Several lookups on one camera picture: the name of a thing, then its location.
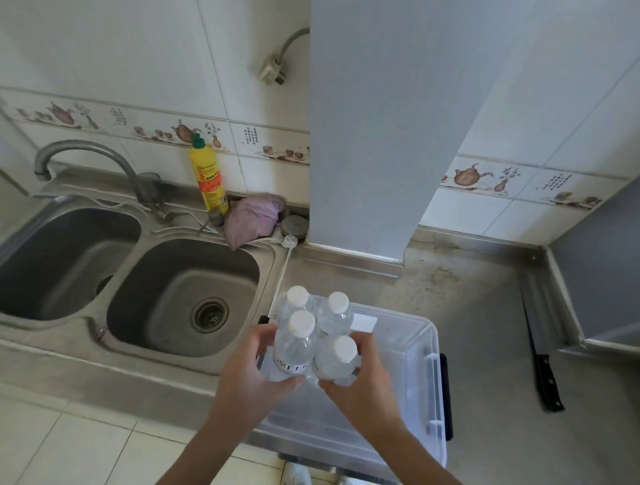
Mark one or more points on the person's left hand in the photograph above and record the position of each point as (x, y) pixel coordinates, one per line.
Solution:
(242, 374)

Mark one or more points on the person's right hand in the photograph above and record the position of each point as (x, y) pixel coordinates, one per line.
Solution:
(372, 389)

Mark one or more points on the person's right thumb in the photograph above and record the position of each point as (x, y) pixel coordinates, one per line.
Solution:
(336, 389)

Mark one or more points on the person's left thumb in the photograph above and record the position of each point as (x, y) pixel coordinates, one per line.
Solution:
(285, 385)

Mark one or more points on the clear white-capped plastic bottle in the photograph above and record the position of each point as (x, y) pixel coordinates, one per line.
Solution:
(295, 347)
(336, 311)
(337, 358)
(298, 300)

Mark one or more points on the person's right forearm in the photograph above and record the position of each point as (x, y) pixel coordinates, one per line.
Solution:
(410, 459)

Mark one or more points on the person's left forearm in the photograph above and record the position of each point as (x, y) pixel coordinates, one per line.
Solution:
(205, 454)

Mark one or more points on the clear plastic storage bin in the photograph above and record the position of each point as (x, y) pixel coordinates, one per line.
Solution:
(400, 369)

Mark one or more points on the white shoe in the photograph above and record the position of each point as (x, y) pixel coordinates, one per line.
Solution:
(298, 474)

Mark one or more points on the metal sink drain strainer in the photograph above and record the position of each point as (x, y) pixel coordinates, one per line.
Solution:
(209, 315)

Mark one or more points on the stainless steel double sink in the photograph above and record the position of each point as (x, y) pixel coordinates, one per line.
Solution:
(165, 300)

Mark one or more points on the round grey sink plug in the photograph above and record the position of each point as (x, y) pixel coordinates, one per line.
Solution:
(295, 226)

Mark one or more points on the purple dish cloth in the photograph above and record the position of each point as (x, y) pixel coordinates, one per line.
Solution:
(250, 217)

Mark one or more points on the yellow green-capped detergent bottle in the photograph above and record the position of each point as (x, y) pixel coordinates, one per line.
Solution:
(210, 182)

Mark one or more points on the chrome curved faucet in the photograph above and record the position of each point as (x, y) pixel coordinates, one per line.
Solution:
(115, 157)

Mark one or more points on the grey cabinet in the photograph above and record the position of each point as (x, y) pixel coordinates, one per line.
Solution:
(600, 270)

